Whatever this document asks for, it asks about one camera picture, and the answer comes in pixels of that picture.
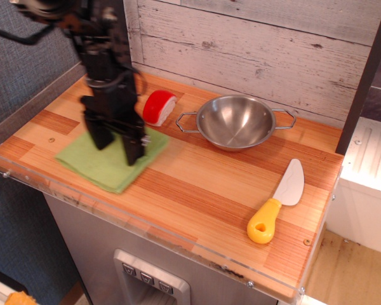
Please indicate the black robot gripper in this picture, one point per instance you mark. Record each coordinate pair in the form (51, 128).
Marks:
(111, 108)

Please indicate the green towel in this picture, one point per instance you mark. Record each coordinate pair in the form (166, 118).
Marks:
(108, 168)

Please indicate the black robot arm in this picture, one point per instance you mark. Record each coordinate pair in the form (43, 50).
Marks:
(93, 27)

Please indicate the red white toy sushi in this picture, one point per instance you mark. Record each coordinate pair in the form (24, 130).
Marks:
(158, 107)

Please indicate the clear acrylic edge guard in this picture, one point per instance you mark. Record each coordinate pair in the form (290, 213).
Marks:
(190, 224)

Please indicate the grey toy fridge cabinet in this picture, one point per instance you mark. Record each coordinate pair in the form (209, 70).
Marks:
(92, 240)

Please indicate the silver dispenser button panel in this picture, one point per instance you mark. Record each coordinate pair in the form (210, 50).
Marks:
(144, 283)

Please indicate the orange object bottom left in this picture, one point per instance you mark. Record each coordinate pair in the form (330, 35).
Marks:
(20, 298)

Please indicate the white toy sink unit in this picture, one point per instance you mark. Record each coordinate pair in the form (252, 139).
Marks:
(355, 210)

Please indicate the dark grey left post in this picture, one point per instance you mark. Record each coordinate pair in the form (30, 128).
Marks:
(122, 31)

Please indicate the dark grey post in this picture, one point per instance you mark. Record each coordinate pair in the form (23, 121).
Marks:
(122, 31)
(364, 86)

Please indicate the steel bowl with wire handles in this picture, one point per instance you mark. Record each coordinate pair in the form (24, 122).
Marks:
(235, 122)

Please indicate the yellow handled toy knife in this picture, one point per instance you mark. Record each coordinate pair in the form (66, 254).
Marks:
(262, 225)

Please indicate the dark grey right post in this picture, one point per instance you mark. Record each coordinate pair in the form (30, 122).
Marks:
(364, 86)

